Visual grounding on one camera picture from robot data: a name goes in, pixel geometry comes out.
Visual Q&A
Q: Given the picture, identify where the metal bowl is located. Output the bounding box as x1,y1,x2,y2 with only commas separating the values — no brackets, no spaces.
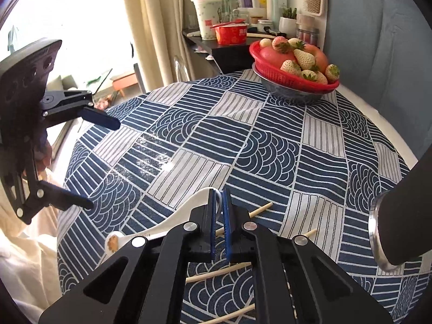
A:
252,64,335,103

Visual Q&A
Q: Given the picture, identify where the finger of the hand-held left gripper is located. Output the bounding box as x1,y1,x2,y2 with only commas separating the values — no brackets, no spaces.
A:
40,89,121,130
35,180,94,211

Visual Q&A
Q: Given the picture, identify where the red plastic basket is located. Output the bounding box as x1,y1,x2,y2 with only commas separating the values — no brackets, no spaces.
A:
249,39,341,94

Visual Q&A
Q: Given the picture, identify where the cream curtain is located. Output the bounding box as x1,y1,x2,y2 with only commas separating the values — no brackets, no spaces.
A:
121,0,230,92

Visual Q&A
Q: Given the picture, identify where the blue white patterned tablecloth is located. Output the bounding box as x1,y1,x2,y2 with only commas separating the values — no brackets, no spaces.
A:
57,69,422,324

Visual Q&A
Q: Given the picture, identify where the white dotted paper cup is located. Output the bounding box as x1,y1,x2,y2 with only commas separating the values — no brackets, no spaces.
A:
191,0,224,40

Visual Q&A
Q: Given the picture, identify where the red instant noodle cup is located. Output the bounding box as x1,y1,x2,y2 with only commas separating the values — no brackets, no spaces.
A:
211,20,249,45

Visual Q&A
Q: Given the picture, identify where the orange stool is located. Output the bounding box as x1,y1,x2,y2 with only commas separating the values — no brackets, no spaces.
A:
111,74,140,92

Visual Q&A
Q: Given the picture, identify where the person's left hand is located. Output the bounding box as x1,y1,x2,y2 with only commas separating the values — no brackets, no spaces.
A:
35,141,53,180

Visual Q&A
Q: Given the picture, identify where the black cylindrical utensil holder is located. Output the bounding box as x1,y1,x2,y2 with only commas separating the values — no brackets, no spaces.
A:
369,148,432,272

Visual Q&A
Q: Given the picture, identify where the grey spray bottle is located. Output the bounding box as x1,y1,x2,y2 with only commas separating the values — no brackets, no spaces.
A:
270,0,288,29

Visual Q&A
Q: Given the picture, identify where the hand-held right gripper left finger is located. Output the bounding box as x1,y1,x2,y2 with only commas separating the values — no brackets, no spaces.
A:
39,189,220,324

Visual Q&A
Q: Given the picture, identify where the blue-grey backdrop cloth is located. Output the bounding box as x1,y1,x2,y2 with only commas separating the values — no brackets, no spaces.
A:
319,0,432,169

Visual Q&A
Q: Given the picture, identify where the pile of strawberries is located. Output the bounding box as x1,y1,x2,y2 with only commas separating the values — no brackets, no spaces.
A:
259,36,340,85

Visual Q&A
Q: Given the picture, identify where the black shelf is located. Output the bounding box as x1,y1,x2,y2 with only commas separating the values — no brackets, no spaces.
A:
181,29,281,75

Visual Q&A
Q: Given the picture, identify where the potted succulent plant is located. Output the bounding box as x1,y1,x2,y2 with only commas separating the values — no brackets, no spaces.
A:
278,7,298,36

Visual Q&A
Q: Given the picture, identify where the glass jar with metal lid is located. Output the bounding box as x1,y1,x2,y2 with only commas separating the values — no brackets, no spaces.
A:
296,14,319,46

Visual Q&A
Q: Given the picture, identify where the large white ceramic spoon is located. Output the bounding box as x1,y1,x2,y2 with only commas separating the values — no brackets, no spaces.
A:
104,187,223,261

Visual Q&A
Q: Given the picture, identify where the red round fruit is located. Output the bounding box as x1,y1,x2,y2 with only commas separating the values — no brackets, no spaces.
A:
260,42,329,73

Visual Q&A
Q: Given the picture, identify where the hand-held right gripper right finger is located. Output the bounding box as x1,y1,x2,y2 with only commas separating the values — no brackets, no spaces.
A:
221,187,394,324

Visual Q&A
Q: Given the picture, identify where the wooden chopstick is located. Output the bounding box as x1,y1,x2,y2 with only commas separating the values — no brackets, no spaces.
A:
198,304,256,324
185,228,318,283
215,202,274,236

